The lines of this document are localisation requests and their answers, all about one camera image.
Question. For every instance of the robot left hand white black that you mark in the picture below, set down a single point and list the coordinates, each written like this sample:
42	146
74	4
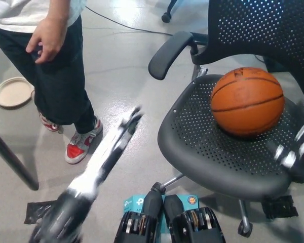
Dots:
109	157

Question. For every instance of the black chair leg with caster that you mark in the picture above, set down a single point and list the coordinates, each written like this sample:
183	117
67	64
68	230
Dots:
166	17

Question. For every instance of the person in grey shirt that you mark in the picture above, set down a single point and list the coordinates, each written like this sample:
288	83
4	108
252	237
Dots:
58	88

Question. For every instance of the black table leg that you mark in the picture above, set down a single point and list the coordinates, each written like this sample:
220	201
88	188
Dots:
15	164

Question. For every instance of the red and white sneaker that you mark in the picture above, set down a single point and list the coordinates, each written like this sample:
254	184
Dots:
49	124
77	149

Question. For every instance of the teal TP-Link box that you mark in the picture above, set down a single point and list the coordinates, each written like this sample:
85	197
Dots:
133	202

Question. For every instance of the black floor box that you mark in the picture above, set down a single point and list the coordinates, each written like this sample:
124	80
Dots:
278	63

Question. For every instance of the person's bare hand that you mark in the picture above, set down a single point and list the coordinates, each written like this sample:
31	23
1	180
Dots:
52	38

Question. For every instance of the orange NBA basketball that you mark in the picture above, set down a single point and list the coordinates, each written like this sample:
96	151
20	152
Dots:
245	101

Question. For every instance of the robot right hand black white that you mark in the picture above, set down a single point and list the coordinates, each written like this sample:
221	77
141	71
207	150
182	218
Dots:
299	146

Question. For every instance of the black perforated office chair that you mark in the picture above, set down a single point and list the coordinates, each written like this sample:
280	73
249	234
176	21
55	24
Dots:
192	141

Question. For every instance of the robot left body block black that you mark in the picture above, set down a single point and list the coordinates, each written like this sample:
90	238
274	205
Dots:
136	230

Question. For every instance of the beige paper plate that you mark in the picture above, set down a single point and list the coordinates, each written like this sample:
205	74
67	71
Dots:
12	93

